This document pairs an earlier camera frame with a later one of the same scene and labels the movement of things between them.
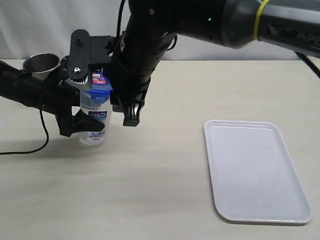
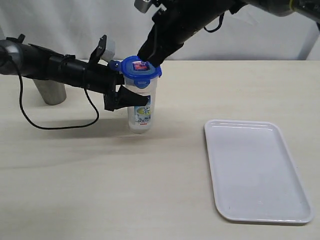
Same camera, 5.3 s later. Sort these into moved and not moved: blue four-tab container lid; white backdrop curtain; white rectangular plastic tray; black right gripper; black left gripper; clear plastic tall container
Moved: clear plastic tall container; black left gripper; black right gripper; blue four-tab container lid
Not moved: white backdrop curtain; white rectangular plastic tray
